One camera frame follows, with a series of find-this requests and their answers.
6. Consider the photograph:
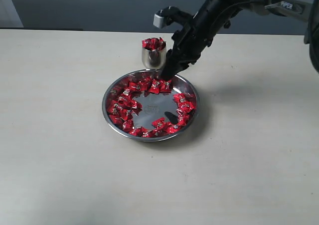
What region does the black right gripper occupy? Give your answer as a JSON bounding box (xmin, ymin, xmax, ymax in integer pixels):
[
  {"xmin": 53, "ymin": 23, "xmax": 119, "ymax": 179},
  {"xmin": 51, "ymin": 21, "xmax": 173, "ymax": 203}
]
[{"xmin": 159, "ymin": 0, "xmax": 229, "ymax": 80}]

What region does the red candy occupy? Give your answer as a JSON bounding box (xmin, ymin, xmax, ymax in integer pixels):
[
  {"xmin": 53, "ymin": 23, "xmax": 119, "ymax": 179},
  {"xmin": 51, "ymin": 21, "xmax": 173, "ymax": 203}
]
[
  {"xmin": 142, "ymin": 38, "xmax": 151, "ymax": 49},
  {"xmin": 160, "ymin": 80, "xmax": 172, "ymax": 93},
  {"xmin": 173, "ymin": 93, "xmax": 188, "ymax": 105},
  {"xmin": 121, "ymin": 88, "xmax": 133, "ymax": 99},
  {"xmin": 148, "ymin": 79, "xmax": 161, "ymax": 94},
  {"xmin": 152, "ymin": 117, "xmax": 167, "ymax": 131},
  {"xmin": 108, "ymin": 114, "xmax": 123, "ymax": 126},
  {"xmin": 148, "ymin": 37, "xmax": 166, "ymax": 51},
  {"xmin": 177, "ymin": 114, "xmax": 190, "ymax": 127},
  {"xmin": 129, "ymin": 81, "xmax": 141, "ymax": 92}
]

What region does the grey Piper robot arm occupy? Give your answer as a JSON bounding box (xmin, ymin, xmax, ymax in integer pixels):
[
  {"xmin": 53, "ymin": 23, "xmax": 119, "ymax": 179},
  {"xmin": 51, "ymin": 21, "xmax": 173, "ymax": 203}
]
[{"xmin": 154, "ymin": 0, "xmax": 319, "ymax": 80}]

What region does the small steel cup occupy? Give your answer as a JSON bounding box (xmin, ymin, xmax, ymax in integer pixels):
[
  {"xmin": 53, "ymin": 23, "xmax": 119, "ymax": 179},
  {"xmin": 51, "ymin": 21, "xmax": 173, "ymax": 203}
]
[{"xmin": 142, "ymin": 45, "xmax": 166, "ymax": 70}]

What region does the round steel plate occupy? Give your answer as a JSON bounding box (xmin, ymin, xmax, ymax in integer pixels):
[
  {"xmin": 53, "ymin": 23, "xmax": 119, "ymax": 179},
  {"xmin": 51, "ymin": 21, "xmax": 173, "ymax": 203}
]
[{"xmin": 102, "ymin": 69, "xmax": 199, "ymax": 142}]

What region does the red wrapped candy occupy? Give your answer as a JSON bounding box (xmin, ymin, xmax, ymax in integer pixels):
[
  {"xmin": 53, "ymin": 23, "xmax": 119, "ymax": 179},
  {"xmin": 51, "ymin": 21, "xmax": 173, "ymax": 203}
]
[
  {"xmin": 152, "ymin": 117, "xmax": 167, "ymax": 131},
  {"xmin": 108, "ymin": 114, "xmax": 123, "ymax": 126},
  {"xmin": 177, "ymin": 114, "xmax": 190, "ymax": 127},
  {"xmin": 160, "ymin": 80, "xmax": 172, "ymax": 93},
  {"xmin": 129, "ymin": 81, "xmax": 141, "ymax": 92},
  {"xmin": 121, "ymin": 88, "xmax": 133, "ymax": 99},
  {"xmin": 173, "ymin": 93, "xmax": 188, "ymax": 105},
  {"xmin": 148, "ymin": 79, "xmax": 161, "ymax": 94}
]

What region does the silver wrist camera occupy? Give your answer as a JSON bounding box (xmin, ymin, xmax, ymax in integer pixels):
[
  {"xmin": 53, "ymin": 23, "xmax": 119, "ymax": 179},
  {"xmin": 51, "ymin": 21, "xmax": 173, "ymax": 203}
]
[{"xmin": 153, "ymin": 6, "xmax": 193, "ymax": 29}]

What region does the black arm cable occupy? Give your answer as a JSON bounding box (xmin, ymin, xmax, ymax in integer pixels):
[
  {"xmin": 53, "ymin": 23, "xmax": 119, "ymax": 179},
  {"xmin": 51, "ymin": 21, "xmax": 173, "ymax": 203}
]
[{"xmin": 209, "ymin": 0, "xmax": 315, "ymax": 46}]

